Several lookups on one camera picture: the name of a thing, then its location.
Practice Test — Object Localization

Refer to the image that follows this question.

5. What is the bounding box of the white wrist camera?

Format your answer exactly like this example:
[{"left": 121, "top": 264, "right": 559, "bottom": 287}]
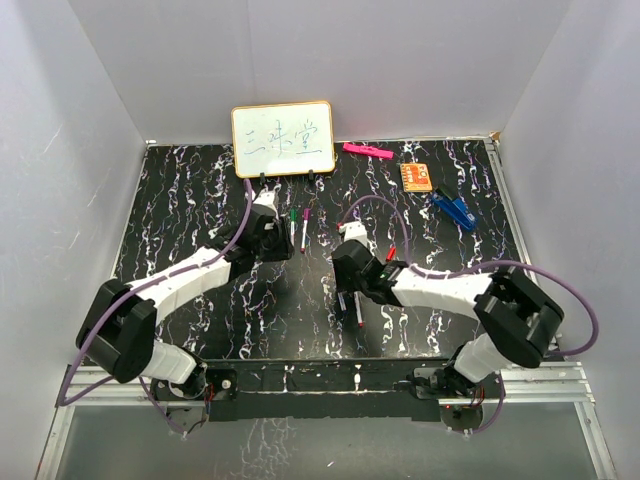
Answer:
[
  {"left": 252, "top": 188, "right": 278, "bottom": 213},
  {"left": 338, "top": 221, "right": 369, "bottom": 247}
]

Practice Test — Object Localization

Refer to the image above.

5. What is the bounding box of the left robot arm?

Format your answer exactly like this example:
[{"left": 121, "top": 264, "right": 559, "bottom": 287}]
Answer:
[{"left": 76, "top": 205, "right": 293, "bottom": 399}]

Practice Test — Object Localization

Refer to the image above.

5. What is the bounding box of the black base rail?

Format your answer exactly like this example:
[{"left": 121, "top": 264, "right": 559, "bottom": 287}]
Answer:
[{"left": 149, "top": 357, "right": 506, "bottom": 424}]

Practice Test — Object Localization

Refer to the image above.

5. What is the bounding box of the purple cable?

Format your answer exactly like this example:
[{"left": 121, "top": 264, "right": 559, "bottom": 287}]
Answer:
[
  {"left": 339, "top": 194, "right": 600, "bottom": 436},
  {"left": 57, "top": 178, "right": 256, "bottom": 441}
]

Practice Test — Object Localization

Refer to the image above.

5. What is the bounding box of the blue stapler tool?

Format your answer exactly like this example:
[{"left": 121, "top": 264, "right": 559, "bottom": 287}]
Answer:
[{"left": 432, "top": 185, "right": 476, "bottom": 231}]

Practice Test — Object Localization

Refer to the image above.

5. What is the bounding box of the white pen blue tip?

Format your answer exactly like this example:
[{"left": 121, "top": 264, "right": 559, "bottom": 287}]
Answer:
[{"left": 338, "top": 292, "right": 348, "bottom": 315}]

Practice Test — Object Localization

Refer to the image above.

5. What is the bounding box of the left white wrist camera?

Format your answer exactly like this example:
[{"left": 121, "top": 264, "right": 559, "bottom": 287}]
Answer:
[{"left": 252, "top": 188, "right": 278, "bottom": 213}]

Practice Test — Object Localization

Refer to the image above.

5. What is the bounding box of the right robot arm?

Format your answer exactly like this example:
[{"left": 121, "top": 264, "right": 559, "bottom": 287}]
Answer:
[{"left": 332, "top": 240, "right": 564, "bottom": 397}]

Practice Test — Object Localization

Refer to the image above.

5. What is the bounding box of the orange card pack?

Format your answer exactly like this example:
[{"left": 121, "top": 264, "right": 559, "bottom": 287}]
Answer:
[{"left": 400, "top": 163, "right": 433, "bottom": 193}]

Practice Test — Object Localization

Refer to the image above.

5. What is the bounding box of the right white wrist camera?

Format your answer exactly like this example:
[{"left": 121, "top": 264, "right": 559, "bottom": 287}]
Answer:
[{"left": 338, "top": 221, "right": 369, "bottom": 247}]

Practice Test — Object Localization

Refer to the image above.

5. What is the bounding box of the pink plastic clip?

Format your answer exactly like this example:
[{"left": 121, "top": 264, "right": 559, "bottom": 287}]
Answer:
[{"left": 342, "top": 142, "right": 394, "bottom": 160}]

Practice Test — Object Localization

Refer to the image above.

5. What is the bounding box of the small whiteboard with wooden frame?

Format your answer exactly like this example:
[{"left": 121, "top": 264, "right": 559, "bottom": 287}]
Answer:
[{"left": 231, "top": 101, "right": 336, "bottom": 179}]

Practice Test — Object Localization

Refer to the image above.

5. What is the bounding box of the white pen red tip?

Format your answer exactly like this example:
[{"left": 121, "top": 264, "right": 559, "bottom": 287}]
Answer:
[{"left": 353, "top": 292, "right": 364, "bottom": 328}]

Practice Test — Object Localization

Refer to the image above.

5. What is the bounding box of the white pen purple tip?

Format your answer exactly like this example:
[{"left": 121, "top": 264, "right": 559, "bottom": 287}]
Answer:
[{"left": 300, "top": 218, "right": 310, "bottom": 253}]

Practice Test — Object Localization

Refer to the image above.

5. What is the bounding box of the white pen green tip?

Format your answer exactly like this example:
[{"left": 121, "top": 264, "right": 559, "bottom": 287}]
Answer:
[{"left": 289, "top": 213, "right": 297, "bottom": 246}]

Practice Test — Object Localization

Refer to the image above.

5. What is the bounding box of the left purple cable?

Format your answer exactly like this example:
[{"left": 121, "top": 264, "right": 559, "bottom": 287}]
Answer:
[{"left": 57, "top": 178, "right": 256, "bottom": 441}]

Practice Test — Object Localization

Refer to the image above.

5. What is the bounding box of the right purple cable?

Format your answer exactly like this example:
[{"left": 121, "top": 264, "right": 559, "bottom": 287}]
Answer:
[{"left": 339, "top": 194, "right": 600, "bottom": 436}]

